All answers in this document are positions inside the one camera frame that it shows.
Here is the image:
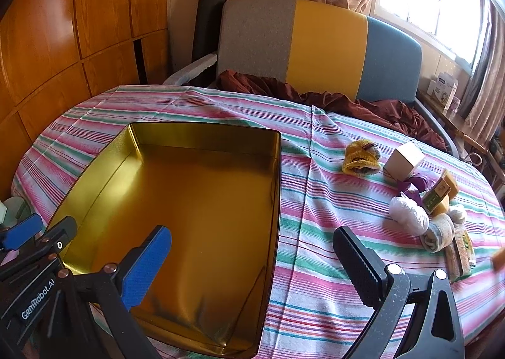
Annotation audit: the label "white plastic roll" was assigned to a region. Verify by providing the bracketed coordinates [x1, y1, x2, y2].
[389, 194, 429, 236]

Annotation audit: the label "wooden side shelf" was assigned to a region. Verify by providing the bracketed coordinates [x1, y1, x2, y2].
[417, 91, 504, 193]

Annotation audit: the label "maroon crumpled blanket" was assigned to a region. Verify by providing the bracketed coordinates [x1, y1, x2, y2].
[212, 69, 449, 152]

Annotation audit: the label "right striped curtain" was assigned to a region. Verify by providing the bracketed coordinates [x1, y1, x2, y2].
[460, 3, 504, 144]

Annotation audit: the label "green white tea box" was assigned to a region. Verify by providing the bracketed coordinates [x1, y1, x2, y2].
[422, 179, 450, 214]

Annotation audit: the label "white product box on shelf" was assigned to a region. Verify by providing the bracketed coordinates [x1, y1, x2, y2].
[426, 72, 459, 110]

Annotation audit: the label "small white crumpled ball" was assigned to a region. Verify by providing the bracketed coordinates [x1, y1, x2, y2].
[447, 204, 467, 225]

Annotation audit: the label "white cardboard box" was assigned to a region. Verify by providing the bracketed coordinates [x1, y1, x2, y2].
[383, 141, 425, 181]

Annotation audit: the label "white grey towel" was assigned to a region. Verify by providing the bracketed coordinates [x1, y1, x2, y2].
[420, 214, 455, 253]

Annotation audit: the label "purple snack packet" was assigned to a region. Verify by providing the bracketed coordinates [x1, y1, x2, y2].
[397, 174, 430, 206]

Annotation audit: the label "black rolled mat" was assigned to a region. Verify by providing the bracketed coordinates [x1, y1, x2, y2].
[192, 0, 227, 62]

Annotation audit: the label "cereal snack bar packet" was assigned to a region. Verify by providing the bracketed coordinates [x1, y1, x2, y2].
[444, 225, 476, 283]

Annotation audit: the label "yellow sponge block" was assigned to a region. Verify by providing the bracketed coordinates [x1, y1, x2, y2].
[441, 168, 459, 200]
[491, 246, 505, 272]
[430, 195, 450, 218]

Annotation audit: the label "yellow knitted sock roll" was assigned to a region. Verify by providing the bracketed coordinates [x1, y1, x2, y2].
[342, 139, 382, 175]

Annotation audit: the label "gold metal tin box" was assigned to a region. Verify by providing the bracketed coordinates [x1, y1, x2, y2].
[52, 122, 282, 358]

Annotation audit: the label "wooden wardrobe panels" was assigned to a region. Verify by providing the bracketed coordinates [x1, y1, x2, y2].
[1, 0, 172, 197]

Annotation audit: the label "striped pink green bedsheet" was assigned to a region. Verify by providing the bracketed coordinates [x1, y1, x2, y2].
[10, 84, 505, 359]

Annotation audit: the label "grey yellow blue headboard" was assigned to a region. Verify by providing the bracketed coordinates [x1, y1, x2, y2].
[217, 0, 422, 104]

